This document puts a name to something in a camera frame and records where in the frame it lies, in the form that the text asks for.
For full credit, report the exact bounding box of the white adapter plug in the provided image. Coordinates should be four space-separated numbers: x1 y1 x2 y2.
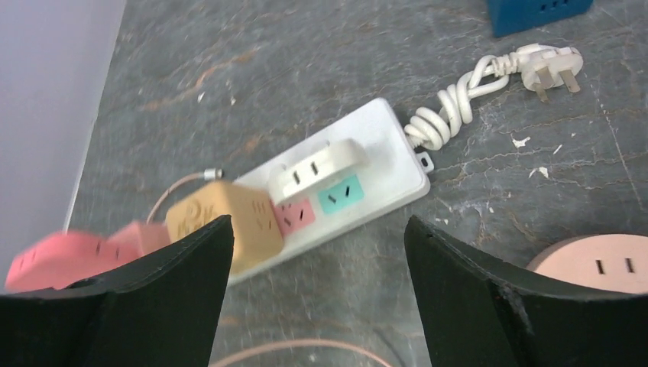
267 138 369 205

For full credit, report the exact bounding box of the dark blue cube socket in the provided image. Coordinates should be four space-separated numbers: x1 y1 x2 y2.
486 0 593 37

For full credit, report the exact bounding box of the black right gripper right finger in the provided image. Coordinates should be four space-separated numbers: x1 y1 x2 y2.
404 216 647 366

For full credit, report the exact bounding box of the pink charging cable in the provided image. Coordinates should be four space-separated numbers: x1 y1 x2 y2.
145 168 394 367

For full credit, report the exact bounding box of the tan cube socket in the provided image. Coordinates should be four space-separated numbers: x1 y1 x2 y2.
165 180 284 275

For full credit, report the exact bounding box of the coral pink adapter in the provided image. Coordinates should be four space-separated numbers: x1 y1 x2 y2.
5 221 170 292

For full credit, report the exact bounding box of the white dock with green inset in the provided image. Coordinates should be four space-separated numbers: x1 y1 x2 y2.
228 98 434 285

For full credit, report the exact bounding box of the white coiled cable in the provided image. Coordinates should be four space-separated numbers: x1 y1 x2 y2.
403 43 585 152

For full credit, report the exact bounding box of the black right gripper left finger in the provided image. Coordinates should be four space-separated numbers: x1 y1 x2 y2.
1 215 234 366

